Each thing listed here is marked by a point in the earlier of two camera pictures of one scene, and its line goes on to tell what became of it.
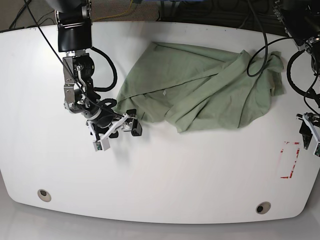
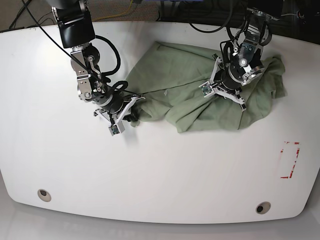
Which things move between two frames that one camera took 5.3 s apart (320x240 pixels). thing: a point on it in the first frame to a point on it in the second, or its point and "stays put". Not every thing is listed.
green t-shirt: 195,90 stays put
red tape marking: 282,150 stays put
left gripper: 101,133 to 115,107
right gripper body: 313,121 to 223,84
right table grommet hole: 263,207 stays put
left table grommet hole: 44,195 stays put
